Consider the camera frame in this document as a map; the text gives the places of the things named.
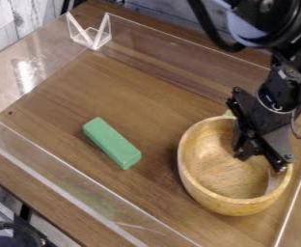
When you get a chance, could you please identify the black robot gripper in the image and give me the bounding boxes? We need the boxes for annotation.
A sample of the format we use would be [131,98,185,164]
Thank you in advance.
[227,69,301,173]

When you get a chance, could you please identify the light wooden bowl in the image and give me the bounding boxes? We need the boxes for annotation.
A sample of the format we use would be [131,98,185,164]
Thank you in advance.
[177,116,293,216]

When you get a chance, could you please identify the black metal mount with bolt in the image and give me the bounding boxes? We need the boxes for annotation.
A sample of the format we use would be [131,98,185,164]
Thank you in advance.
[12,214,59,247]

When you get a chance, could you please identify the clear acrylic corner bracket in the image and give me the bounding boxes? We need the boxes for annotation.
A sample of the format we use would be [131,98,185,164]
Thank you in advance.
[65,13,112,50]

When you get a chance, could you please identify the clear acrylic tray walls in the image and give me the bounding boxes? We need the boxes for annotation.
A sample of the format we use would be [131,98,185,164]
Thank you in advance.
[0,18,301,247]

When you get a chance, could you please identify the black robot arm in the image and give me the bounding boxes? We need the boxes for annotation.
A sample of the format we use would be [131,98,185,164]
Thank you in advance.
[187,0,301,172]

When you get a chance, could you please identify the red plush strawberry toy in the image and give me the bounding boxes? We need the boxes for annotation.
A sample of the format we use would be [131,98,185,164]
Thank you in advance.
[223,110,235,117]

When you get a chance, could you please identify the black cable loop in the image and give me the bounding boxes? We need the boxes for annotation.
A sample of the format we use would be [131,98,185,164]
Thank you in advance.
[0,221,48,247]

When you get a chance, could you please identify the green rectangular foam block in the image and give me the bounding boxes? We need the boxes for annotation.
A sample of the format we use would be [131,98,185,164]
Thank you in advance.
[83,117,141,170]

